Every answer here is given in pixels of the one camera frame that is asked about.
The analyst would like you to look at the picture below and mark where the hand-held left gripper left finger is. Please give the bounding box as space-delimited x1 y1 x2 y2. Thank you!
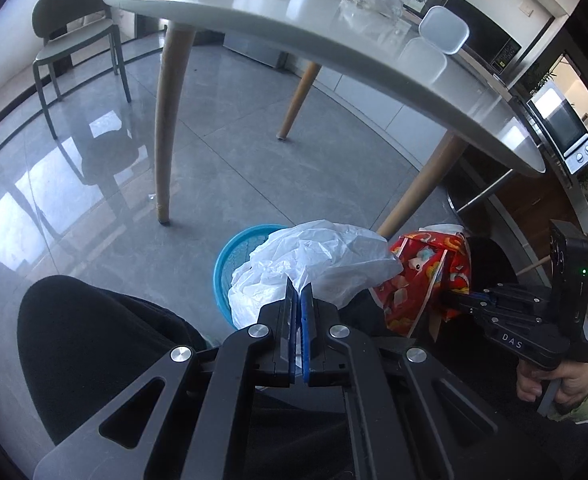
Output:
33 277 298 480

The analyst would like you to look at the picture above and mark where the chrome metal rail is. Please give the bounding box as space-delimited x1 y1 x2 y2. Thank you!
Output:
451 169 516 213

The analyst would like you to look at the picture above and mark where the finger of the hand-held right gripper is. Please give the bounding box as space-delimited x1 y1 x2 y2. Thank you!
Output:
441 302 497 323
441 284 502 304

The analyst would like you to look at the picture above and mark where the round white table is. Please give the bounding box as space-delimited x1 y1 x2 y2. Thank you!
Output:
101 0 547 238

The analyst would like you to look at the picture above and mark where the white plastic bag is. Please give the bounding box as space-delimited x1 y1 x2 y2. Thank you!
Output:
228 220 405 331

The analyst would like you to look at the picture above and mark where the silver toaster oven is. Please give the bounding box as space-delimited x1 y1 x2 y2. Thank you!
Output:
526 80 588 176

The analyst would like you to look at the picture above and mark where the red printed packet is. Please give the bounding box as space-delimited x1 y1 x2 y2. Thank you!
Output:
369 227 475 336

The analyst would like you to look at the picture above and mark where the black microwave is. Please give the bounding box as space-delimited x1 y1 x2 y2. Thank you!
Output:
444 0 522 73

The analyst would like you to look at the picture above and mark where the person's right hand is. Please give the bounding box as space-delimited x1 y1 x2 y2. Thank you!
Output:
516 345 588 416

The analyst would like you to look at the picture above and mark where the dark wooden cabinet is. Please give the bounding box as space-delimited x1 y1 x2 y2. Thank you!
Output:
454 150 588 281

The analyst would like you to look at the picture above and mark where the person's left leg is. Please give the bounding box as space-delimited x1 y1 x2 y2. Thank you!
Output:
16 275 210 446

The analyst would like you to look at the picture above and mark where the blue mesh basket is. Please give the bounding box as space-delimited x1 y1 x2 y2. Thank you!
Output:
213 224 290 323

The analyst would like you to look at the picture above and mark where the kitchen counter cabinet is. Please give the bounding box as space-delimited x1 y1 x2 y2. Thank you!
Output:
314 7 520 171

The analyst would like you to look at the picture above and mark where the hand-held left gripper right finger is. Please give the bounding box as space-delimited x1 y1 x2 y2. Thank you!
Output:
300 284 562 480

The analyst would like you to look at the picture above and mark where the white square plastic box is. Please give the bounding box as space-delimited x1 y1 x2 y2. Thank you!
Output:
419 5 471 56

